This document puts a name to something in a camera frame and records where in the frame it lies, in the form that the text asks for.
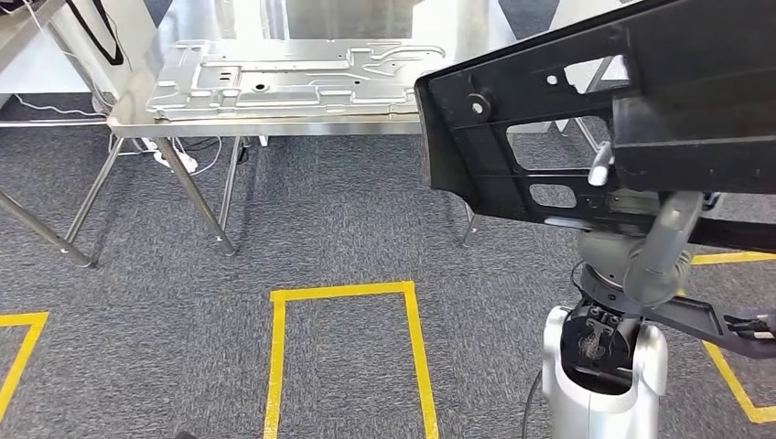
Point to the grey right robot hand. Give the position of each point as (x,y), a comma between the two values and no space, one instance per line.
(658,269)

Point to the black plastic panel with cutouts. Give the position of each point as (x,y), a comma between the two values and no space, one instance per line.
(473,151)

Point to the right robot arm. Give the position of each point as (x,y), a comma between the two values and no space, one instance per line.
(600,412)

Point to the steel workbench table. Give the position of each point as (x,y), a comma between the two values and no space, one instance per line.
(273,128)

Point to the yellow floor tape square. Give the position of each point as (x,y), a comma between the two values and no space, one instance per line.
(339,291)
(733,258)
(24,319)

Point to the stamped silver metal sheet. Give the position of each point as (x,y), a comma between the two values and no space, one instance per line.
(273,79)

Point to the white power strip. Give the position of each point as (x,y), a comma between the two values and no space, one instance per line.
(179,162)

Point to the white cabinet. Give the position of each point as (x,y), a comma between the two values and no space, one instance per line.
(136,30)

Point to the steel side table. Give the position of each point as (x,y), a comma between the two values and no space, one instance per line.
(24,42)

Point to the black right wrist camera bracket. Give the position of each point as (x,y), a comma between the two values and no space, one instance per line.
(697,318)

